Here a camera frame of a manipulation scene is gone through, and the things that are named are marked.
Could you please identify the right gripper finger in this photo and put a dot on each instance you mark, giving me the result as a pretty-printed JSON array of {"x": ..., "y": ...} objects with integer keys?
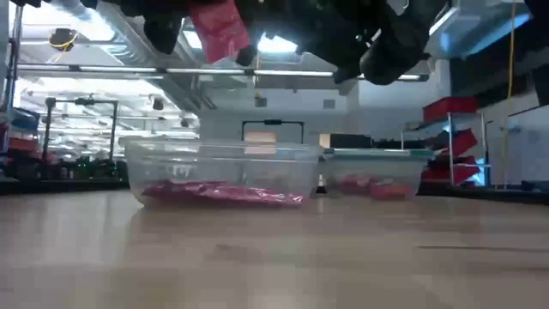
[
  {"x": 246, "y": 56},
  {"x": 347, "y": 74}
]

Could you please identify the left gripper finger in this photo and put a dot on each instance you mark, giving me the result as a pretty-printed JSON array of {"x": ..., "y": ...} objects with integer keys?
[{"x": 163, "y": 34}]

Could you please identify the long red candy packet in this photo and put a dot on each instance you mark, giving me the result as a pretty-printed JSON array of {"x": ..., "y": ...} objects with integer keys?
[
  {"x": 266, "y": 197},
  {"x": 218, "y": 30},
  {"x": 180, "y": 191}
]

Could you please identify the large clear plastic container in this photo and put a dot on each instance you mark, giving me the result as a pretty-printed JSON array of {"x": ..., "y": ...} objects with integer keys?
[
  {"x": 334, "y": 169},
  {"x": 214, "y": 163}
]

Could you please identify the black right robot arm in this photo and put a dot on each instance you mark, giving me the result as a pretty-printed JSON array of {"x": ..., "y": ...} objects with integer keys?
[{"x": 420, "y": 13}]

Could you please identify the ceiling light panel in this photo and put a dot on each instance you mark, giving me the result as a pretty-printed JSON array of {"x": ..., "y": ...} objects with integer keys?
[{"x": 279, "y": 43}]

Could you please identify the long tube light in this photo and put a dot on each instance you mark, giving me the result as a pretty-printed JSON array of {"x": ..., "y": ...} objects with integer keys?
[{"x": 128, "y": 69}]

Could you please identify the red storage bin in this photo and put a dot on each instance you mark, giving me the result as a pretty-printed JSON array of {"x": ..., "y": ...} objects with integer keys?
[
  {"x": 450, "y": 107},
  {"x": 450, "y": 175},
  {"x": 463, "y": 143}
]

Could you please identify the metal shelf rack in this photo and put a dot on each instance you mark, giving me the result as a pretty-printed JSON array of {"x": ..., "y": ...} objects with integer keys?
[{"x": 450, "y": 146}]

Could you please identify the cluttered storage shelf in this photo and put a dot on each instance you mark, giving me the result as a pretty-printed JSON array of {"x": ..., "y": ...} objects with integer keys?
[{"x": 21, "y": 148}]

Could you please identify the small grey wall vent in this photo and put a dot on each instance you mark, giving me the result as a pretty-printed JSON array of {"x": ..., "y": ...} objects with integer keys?
[{"x": 329, "y": 104}]

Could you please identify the small dark wall box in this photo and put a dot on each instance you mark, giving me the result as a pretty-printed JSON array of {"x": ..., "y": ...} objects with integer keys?
[{"x": 260, "y": 101}]

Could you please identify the small ceiling camera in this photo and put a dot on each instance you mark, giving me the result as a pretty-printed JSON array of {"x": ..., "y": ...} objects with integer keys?
[{"x": 158, "y": 103}]

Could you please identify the black rectangular doorway frame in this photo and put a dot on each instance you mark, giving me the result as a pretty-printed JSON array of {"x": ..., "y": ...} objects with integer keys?
[{"x": 274, "y": 122}]

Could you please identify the black background stand frame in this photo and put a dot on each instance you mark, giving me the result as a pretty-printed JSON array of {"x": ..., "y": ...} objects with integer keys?
[{"x": 50, "y": 124}]

